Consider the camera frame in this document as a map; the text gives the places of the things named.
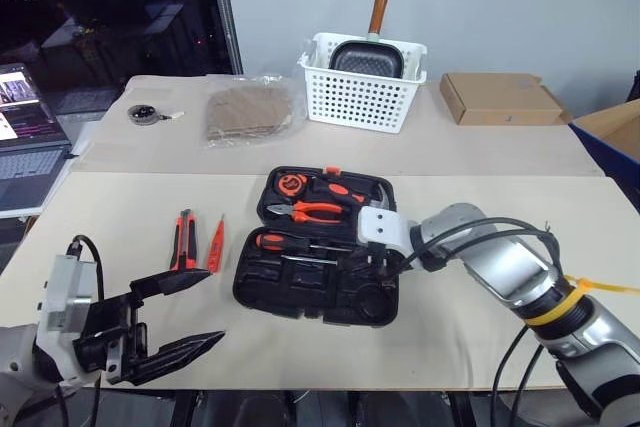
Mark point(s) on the plastic bag of brown paper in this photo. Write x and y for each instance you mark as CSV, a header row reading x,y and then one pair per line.
x,y
247,114

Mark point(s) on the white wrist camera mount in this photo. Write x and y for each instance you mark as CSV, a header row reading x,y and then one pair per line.
x,y
65,287
382,229

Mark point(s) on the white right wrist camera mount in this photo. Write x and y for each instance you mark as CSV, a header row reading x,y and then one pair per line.
x,y
382,229

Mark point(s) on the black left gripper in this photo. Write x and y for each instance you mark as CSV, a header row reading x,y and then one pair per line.
x,y
107,327

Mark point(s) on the white perforated plastic basket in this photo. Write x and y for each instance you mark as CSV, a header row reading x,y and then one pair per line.
x,y
360,102

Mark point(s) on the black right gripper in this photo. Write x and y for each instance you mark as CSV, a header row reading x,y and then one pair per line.
x,y
385,262

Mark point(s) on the dark rounded shape under table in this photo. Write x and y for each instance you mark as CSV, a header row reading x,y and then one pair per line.
x,y
265,409

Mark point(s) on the orange black tape measure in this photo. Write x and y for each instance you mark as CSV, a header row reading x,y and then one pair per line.
x,y
290,185

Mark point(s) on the beige table cover sheet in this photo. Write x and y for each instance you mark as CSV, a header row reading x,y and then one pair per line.
x,y
125,197
450,152

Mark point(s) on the thin steel shaft screwdriver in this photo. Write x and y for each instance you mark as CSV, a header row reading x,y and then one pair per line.
x,y
310,259

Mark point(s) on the black plastic tool case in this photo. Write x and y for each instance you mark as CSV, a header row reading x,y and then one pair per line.
x,y
300,292

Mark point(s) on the blue box with cardboard lining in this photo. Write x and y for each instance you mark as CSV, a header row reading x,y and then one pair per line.
x,y
612,139

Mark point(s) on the open grey laptop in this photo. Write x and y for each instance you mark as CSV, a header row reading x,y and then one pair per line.
x,y
25,147

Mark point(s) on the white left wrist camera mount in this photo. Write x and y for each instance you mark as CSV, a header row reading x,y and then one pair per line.
x,y
65,287

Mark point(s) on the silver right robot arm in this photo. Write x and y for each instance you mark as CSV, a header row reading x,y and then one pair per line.
x,y
520,262

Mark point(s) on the black chair back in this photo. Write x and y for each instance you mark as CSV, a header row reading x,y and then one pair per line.
x,y
638,82

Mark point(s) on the orange voltage tester pen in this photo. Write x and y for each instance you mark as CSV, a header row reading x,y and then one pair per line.
x,y
216,247

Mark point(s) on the yellow zip tie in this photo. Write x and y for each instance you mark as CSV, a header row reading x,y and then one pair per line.
x,y
590,286

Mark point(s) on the flat brown cardboard box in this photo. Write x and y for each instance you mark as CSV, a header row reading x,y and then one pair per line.
x,y
495,97

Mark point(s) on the grey metal pole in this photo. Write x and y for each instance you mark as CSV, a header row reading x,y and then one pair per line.
x,y
227,12

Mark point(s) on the orange black utility knife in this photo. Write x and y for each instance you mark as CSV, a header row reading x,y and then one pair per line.
x,y
182,242

